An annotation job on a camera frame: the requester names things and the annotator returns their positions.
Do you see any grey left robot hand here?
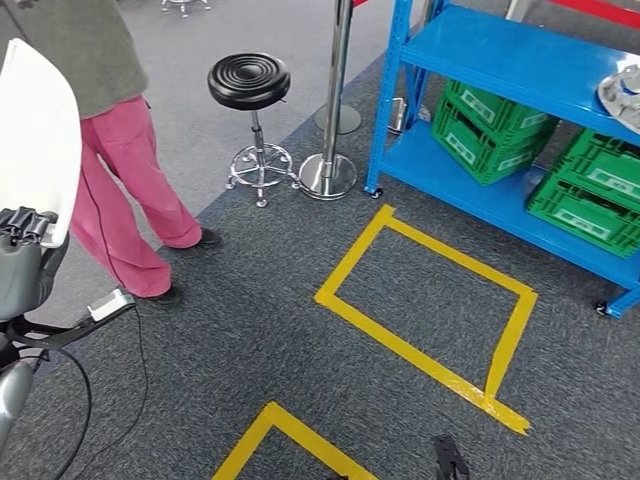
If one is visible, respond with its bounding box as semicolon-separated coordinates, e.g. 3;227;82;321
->
0;206;71;324

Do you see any white plastic shell part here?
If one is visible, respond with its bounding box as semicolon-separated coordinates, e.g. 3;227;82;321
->
0;37;84;250

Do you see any blue metal shelf rack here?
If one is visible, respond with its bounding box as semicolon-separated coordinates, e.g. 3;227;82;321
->
364;0;640;321

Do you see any person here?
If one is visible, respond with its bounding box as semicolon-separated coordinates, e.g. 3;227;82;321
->
0;0;222;310

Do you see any chrome stool base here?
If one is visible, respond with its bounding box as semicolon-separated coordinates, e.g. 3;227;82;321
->
159;0;212;19

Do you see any black round stool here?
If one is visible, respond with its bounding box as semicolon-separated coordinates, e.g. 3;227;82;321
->
207;52;302;209

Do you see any yellow floor tape square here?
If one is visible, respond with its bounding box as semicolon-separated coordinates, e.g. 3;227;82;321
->
313;203;540;437

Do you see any green plastic crate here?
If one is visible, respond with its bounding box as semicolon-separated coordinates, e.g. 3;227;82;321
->
525;168;640;260
442;79;559;144
431;95;553;187
559;129;640;200

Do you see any white table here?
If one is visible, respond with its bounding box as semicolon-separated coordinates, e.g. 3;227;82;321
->
505;0;537;25

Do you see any silver wheel hubcap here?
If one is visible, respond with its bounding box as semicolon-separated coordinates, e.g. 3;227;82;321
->
597;62;640;135

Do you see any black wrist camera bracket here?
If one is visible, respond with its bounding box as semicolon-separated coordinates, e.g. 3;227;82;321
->
0;301;137;352

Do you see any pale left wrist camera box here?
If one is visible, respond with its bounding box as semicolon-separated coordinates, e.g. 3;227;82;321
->
87;288;137;325

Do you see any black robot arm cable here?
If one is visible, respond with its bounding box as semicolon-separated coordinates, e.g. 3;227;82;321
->
20;347;94;480

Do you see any thin black floor cable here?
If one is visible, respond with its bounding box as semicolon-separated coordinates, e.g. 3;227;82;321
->
75;165;151;480

